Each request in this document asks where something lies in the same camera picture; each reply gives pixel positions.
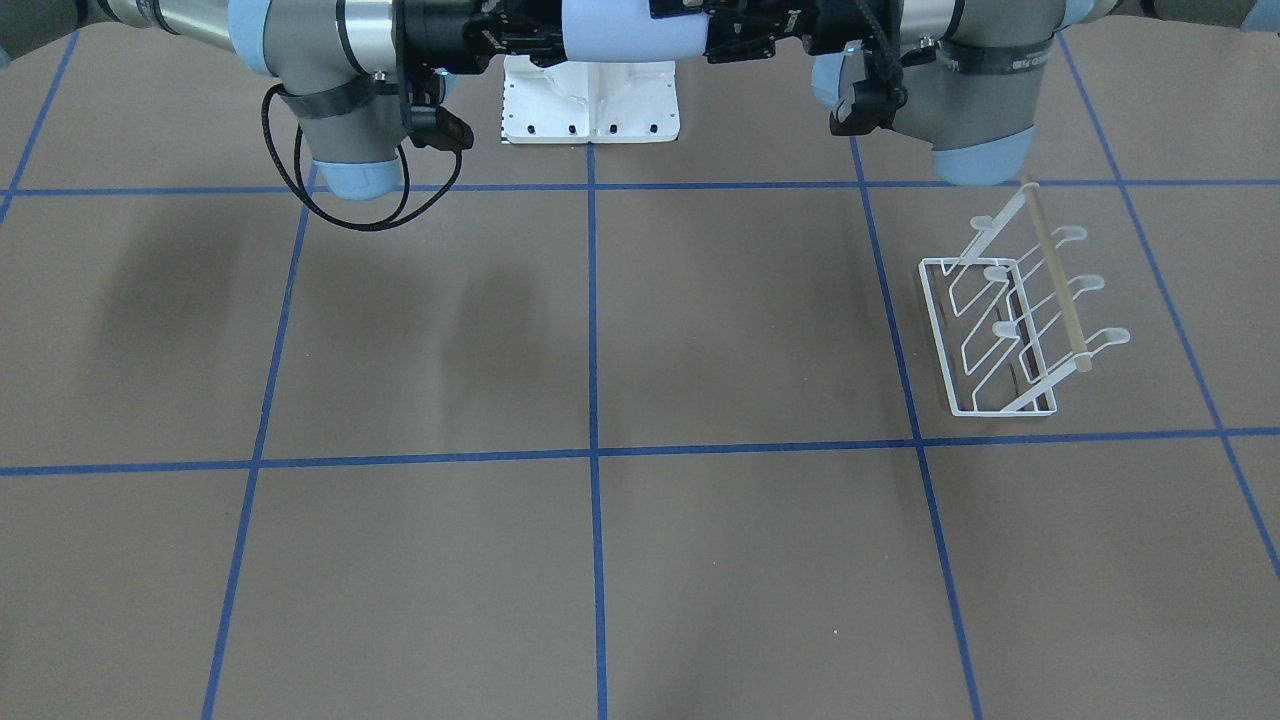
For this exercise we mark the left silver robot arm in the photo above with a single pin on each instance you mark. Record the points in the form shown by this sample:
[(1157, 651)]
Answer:
[(962, 76)]

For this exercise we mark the light blue cup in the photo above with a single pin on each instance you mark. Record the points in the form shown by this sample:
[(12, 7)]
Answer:
[(624, 32)]

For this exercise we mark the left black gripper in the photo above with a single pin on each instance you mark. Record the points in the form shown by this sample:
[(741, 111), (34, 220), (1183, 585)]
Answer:
[(838, 33)]

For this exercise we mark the white central robot pedestal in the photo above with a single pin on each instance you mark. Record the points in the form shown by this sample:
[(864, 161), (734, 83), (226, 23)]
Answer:
[(578, 102)]

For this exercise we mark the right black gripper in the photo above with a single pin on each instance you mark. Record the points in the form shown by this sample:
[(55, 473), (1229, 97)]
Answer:
[(436, 30)]

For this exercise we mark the white wire cup rack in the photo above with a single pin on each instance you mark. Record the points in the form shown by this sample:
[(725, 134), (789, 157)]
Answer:
[(1005, 316)]

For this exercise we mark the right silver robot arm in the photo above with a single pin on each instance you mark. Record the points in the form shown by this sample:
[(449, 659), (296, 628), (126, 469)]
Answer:
[(361, 77)]

